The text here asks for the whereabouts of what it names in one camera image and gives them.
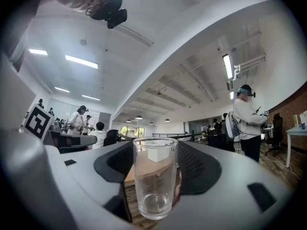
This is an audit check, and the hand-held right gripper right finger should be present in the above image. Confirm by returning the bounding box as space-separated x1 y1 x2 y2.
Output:
153 140 296 230

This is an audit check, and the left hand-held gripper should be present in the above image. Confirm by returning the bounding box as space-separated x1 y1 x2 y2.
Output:
23 103 98 151

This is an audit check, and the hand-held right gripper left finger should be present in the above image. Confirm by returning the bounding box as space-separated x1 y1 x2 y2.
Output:
45 140 144 230

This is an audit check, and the white plastic basket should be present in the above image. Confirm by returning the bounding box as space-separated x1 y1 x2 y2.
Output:
147 140 170 163

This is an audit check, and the white round object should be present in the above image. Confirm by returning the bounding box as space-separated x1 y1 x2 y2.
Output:
132 137 179 220

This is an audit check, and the black mesh office chair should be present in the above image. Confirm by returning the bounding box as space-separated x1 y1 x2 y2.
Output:
103 129 122 147

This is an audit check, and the black balcony railing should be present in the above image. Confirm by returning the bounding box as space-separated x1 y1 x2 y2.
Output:
152 132 194 138

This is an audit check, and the white desk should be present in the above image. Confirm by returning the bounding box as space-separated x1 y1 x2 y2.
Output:
285 126 307 169

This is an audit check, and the blue white carton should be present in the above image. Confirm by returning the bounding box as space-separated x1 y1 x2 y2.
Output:
299 111 307 130

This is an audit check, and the white ceiling pipe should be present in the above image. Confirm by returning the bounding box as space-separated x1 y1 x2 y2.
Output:
232 64 241 81

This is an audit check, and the long ceiling tube light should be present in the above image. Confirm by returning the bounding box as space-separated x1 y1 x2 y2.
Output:
222 53 234 80

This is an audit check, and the black head-worn camera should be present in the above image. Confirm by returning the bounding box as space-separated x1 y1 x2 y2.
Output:
85 0 128 30

